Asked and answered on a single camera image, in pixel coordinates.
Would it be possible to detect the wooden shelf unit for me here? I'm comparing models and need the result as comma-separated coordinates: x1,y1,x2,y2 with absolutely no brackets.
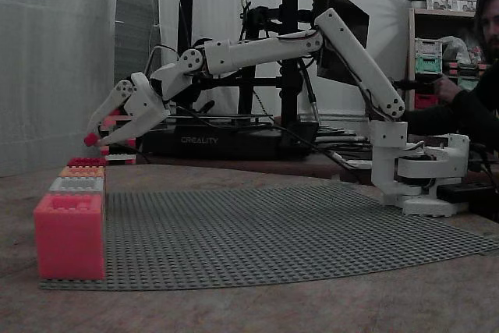
406,8,493,112

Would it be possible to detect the Lego tower with black camera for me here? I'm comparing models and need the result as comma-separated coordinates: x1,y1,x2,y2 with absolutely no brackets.
97,93,138,165

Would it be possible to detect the white storage crate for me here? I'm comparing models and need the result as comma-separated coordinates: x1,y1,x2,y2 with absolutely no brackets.
414,37,444,57

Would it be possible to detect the black computer monitor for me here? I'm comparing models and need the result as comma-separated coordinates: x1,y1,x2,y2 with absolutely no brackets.
313,0,371,87

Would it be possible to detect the green storage crate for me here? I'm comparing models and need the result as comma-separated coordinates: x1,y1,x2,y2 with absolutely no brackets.
414,55,444,75

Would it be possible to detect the red storage crate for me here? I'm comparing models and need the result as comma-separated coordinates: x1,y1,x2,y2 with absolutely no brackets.
414,92,438,111

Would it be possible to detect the black sleeved forearm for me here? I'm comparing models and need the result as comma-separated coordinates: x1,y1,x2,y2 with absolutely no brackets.
401,62,499,145

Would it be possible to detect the person's head with dark hair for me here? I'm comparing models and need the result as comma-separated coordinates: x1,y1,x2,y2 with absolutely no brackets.
472,0,499,66

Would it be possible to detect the orange lego block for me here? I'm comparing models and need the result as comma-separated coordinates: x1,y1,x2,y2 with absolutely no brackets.
58,165,107,179

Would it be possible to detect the brown wooden desk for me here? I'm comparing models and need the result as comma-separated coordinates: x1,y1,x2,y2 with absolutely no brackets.
136,152,380,186

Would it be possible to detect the person's bare hand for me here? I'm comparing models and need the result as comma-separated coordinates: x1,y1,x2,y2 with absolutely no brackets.
433,73,469,107

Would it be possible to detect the large pink lego block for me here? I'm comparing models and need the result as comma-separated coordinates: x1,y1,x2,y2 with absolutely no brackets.
33,193,107,282

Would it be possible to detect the black leader arm handle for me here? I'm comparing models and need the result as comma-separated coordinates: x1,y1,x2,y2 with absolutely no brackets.
391,77,444,91

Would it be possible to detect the grey lego block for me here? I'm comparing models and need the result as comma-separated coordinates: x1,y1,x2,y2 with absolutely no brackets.
48,176,107,196

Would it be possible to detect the grey Lego baseplate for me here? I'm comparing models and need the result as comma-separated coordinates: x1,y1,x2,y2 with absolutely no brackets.
37,179,499,292

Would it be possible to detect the black Creality 3D printer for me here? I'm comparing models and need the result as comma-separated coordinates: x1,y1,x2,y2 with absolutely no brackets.
140,0,320,161

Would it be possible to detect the white curtain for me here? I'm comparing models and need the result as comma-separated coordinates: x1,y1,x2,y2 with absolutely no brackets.
0,0,120,179

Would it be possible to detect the small white picture frame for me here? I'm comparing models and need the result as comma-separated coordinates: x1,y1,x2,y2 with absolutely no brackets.
425,0,481,14

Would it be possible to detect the red lego block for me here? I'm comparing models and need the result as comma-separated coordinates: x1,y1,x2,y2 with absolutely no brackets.
66,157,108,168

